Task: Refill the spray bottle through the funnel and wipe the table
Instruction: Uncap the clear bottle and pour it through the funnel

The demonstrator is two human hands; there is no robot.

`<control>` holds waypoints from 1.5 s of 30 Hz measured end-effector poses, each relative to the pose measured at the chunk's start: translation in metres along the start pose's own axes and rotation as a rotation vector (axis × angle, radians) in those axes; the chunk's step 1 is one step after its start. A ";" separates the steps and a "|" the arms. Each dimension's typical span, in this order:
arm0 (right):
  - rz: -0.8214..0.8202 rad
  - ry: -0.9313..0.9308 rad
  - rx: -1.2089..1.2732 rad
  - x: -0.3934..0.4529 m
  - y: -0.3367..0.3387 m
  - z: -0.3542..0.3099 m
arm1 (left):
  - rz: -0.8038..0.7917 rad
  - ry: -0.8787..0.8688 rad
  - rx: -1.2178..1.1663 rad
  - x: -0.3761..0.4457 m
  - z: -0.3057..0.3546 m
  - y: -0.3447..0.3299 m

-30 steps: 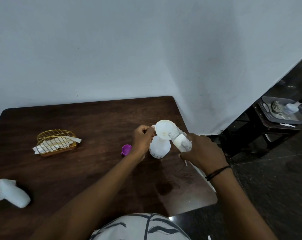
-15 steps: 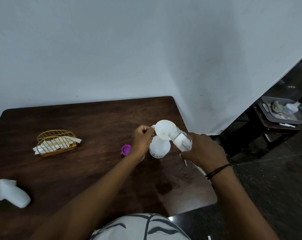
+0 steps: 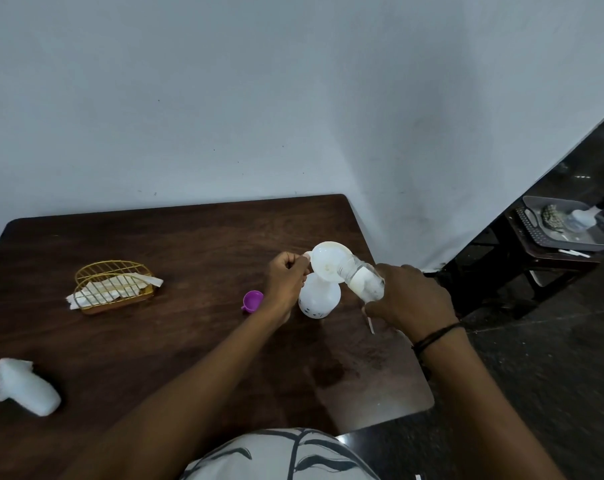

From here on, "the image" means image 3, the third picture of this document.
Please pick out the small white spray bottle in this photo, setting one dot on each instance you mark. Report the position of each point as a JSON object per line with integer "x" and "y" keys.
{"x": 582, "y": 218}

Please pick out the white pen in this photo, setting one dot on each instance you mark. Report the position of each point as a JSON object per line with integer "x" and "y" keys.
{"x": 574, "y": 253}

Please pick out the person's left hand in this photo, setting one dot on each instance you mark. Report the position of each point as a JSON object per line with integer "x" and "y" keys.
{"x": 282, "y": 284}

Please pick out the white paper napkins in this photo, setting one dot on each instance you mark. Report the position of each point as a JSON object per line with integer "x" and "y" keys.
{"x": 106, "y": 292}

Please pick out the person's right fingers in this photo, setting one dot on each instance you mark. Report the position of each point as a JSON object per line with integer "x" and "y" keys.
{"x": 384, "y": 302}

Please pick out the white patterned shirt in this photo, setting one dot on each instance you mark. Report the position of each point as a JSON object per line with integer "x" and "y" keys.
{"x": 282, "y": 457}

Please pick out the person's left thumb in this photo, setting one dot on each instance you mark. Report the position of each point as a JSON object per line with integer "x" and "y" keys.
{"x": 302, "y": 272}

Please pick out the white plastic bottle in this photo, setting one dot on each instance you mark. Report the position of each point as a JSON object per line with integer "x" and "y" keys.
{"x": 319, "y": 299}

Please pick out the person's left forearm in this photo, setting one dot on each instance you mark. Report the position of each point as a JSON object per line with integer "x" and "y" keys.
{"x": 182, "y": 399}

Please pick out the purple bottle cap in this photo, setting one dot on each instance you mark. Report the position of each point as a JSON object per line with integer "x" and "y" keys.
{"x": 253, "y": 299}

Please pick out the person's right forearm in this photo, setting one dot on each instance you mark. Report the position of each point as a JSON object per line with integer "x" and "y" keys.
{"x": 477, "y": 404}

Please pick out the clear plastic bottle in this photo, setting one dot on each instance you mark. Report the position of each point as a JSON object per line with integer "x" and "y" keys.
{"x": 364, "y": 282}

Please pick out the person's right hand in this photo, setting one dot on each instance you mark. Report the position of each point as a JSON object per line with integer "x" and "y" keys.
{"x": 417, "y": 304}

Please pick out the white plastic funnel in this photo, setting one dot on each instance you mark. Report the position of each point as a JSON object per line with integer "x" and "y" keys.
{"x": 327, "y": 259}

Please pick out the patterned grey cloth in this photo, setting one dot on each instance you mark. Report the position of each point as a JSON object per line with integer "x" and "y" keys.
{"x": 552, "y": 218}

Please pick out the grey plastic tray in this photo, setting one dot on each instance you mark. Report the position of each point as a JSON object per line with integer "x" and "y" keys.
{"x": 582, "y": 239}

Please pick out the thin white stick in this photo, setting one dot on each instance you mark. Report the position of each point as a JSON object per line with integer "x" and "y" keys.
{"x": 370, "y": 326}

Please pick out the dark wooden stool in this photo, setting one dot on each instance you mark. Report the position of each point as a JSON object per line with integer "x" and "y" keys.
{"x": 542, "y": 264}

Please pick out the black wrist band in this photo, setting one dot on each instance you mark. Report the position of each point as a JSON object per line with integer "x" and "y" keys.
{"x": 437, "y": 337}

